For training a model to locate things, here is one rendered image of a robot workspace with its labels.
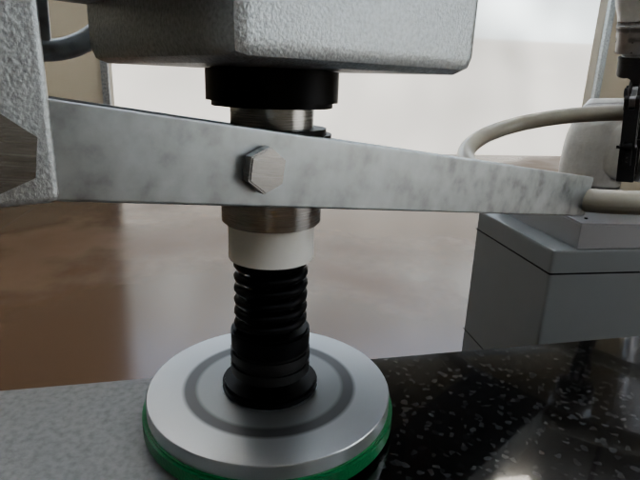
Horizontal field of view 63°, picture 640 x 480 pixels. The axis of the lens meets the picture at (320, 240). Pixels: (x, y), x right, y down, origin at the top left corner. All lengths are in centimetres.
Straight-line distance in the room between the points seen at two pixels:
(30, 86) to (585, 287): 130
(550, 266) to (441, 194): 90
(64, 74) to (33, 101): 511
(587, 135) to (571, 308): 43
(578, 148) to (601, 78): 483
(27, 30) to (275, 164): 15
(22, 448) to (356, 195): 34
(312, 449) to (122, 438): 17
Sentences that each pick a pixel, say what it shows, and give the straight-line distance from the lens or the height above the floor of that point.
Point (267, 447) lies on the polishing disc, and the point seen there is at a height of 90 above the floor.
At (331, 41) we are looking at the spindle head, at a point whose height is 118.
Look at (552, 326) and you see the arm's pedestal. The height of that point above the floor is 60.
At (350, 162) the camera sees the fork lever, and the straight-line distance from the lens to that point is 38.
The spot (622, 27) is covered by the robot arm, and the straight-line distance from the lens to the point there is 113.
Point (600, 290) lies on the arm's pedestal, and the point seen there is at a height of 70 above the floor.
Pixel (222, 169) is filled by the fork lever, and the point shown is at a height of 111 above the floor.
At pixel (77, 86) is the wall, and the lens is 535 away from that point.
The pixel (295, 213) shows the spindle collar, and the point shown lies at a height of 106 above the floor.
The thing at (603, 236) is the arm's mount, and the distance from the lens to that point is 140.
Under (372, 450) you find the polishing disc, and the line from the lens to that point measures 44.
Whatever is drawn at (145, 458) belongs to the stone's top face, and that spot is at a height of 87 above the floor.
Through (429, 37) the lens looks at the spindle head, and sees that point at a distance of 36.
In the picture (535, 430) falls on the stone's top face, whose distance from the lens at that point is 53.
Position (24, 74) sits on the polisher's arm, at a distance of 26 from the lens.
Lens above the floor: 116
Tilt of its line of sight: 17 degrees down
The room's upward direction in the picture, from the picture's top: 2 degrees clockwise
